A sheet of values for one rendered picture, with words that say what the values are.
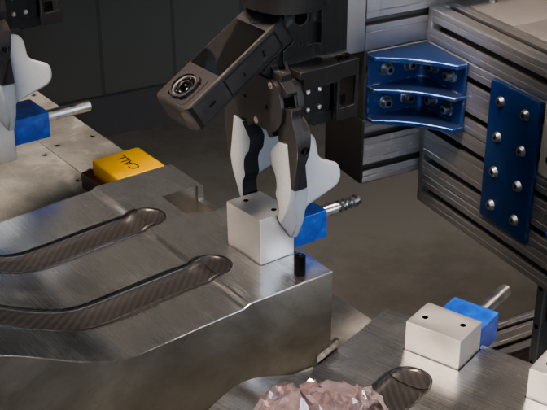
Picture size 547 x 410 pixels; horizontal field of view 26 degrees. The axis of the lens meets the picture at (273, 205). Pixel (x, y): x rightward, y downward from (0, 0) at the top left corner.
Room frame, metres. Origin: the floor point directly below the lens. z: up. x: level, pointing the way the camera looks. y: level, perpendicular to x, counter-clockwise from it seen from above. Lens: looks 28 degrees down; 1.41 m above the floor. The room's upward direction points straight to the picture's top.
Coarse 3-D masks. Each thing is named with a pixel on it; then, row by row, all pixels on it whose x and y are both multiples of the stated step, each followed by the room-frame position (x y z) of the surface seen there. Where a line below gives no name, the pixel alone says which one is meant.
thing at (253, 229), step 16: (256, 192) 0.93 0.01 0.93; (240, 208) 0.90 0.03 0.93; (256, 208) 0.90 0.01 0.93; (272, 208) 0.90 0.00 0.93; (320, 208) 0.92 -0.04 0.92; (336, 208) 0.95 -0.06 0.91; (240, 224) 0.90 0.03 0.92; (256, 224) 0.88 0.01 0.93; (272, 224) 0.88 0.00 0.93; (304, 224) 0.91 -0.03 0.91; (320, 224) 0.92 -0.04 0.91; (240, 240) 0.90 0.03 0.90; (256, 240) 0.88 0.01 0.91; (272, 240) 0.88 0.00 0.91; (288, 240) 0.89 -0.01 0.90; (304, 240) 0.90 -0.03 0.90; (256, 256) 0.88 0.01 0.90; (272, 256) 0.88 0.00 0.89
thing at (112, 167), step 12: (108, 156) 1.20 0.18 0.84; (120, 156) 1.20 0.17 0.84; (132, 156) 1.20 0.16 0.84; (144, 156) 1.20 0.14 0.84; (96, 168) 1.18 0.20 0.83; (108, 168) 1.17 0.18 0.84; (120, 168) 1.17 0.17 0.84; (132, 168) 1.17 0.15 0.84; (144, 168) 1.17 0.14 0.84; (108, 180) 1.16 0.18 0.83
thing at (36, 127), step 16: (16, 112) 1.08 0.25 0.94; (32, 112) 1.08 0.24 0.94; (48, 112) 1.10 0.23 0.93; (64, 112) 1.11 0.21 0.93; (80, 112) 1.12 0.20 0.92; (0, 128) 1.05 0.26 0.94; (16, 128) 1.06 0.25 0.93; (32, 128) 1.07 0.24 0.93; (48, 128) 1.08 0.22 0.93; (0, 144) 1.05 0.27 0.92; (16, 144) 1.06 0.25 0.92; (0, 160) 1.05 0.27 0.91
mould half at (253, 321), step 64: (128, 192) 1.01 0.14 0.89; (128, 256) 0.89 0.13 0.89; (192, 256) 0.89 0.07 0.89; (128, 320) 0.80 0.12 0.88; (192, 320) 0.79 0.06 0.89; (256, 320) 0.82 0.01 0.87; (320, 320) 0.86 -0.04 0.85; (0, 384) 0.68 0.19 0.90; (64, 384) 0.71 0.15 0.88; (128, 384) 0.74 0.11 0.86; (192, 384) 0.78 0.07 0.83
